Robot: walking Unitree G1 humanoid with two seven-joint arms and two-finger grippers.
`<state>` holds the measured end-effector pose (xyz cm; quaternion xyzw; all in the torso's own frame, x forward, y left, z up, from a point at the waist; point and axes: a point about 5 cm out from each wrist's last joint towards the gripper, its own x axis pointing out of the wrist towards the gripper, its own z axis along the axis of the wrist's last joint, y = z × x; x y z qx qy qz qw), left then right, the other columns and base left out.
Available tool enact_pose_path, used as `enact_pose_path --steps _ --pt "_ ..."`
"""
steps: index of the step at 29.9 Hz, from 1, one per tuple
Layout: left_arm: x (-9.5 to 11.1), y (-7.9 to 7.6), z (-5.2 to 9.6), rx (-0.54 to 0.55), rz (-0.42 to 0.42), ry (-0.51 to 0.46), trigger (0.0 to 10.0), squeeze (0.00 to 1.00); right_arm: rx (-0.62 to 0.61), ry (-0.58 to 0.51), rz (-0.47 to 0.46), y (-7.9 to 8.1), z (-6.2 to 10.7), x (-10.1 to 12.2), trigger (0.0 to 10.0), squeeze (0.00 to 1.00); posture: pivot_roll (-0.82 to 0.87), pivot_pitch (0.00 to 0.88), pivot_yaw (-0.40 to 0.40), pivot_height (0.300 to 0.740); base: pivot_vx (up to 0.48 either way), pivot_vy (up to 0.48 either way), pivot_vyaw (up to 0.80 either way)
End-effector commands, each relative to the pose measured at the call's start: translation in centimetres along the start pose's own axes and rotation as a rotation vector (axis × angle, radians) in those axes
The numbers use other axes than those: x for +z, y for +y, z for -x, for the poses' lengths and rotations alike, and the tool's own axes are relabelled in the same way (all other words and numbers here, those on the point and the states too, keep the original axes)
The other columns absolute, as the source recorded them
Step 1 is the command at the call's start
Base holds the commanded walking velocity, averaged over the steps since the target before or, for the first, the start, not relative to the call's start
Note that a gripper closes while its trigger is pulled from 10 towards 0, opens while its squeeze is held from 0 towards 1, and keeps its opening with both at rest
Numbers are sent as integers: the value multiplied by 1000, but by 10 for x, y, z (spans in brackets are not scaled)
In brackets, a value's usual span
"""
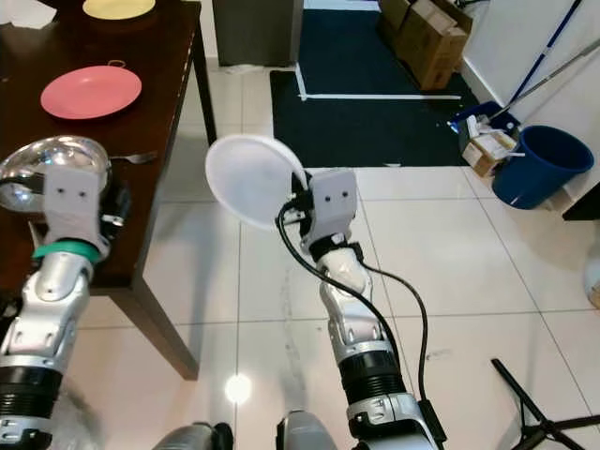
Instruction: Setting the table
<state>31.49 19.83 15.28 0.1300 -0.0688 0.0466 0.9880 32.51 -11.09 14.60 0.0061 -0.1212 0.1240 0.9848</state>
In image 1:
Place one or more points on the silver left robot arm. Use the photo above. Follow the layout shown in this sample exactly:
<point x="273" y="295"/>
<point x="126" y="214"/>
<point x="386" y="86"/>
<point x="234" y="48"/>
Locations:
<point x="47" y="319"/>

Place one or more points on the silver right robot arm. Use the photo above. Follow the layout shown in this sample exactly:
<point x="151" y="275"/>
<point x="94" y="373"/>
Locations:
<point x="361" y="328"/>

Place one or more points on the silver fork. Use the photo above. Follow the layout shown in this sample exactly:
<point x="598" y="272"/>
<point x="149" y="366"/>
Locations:
<point x="136" y="157"/>

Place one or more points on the shiny steel bowl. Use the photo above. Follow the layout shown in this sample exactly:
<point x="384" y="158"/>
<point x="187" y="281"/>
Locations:
<point x="28" y="164"/>

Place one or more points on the dark blue floor mat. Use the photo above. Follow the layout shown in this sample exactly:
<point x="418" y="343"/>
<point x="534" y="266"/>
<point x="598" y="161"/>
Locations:
<point x="366" y="122"/>

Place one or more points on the pink plate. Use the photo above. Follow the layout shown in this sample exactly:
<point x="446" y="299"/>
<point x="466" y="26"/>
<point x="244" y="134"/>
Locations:
<point x="91" y="92"/>

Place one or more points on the dark wooden table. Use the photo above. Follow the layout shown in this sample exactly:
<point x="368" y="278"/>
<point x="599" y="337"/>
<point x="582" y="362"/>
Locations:
<point x="56" y="47"/>

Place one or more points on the dark grey cabinet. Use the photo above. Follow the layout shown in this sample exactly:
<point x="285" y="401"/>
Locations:
<point x="258" y="28"/>

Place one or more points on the blue dustpan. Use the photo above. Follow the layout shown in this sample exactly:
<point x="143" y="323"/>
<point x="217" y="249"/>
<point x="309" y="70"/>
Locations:
<point x="469" y="117"/>

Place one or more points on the yellow plate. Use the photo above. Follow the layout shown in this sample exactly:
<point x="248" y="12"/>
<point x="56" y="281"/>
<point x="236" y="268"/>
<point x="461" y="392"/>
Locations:
<point x="118" y="7"/>

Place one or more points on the small cardboard carton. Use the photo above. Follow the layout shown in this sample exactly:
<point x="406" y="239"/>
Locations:
<point x="487" y="152"/>

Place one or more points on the white paper tissue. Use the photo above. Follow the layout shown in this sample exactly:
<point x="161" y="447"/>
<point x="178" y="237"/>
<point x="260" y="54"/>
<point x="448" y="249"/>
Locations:
<point x="26" y="11"/>

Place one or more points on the large brown cardboard box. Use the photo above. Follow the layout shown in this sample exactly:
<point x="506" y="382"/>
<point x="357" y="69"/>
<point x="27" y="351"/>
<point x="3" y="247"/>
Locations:
<point x="431" y="42"/>

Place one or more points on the grey right robot leg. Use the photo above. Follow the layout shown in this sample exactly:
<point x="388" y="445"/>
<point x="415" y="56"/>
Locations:
<point x="309" y="433"/>

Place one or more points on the grey robot leg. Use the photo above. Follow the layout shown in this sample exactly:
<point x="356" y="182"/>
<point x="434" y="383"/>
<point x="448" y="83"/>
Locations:
<point x="192" y="438"/>
<point x="309" y="433"/>

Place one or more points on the blue plastic bucket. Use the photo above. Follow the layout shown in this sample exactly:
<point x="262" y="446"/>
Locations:
<point x="539" y="169"/>

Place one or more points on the grey left robot leg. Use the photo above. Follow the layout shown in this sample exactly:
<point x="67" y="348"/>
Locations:
<point x="192" y="438"/>

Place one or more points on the black tripod legs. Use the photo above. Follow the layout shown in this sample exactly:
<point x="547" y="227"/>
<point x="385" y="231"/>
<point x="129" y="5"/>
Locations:
<point x="534" y="412"/>

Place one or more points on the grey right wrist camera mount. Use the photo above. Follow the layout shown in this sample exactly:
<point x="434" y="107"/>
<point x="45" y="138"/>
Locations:
<point x="333" y="202"/>

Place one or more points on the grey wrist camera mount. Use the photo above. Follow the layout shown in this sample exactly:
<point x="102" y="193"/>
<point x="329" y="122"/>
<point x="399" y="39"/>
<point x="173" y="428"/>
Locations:
<point x="73" y="206"/>
<point x="333" y="202"/>

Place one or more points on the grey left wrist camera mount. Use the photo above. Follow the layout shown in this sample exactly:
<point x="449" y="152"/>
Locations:
<point x="73" y="206"/>

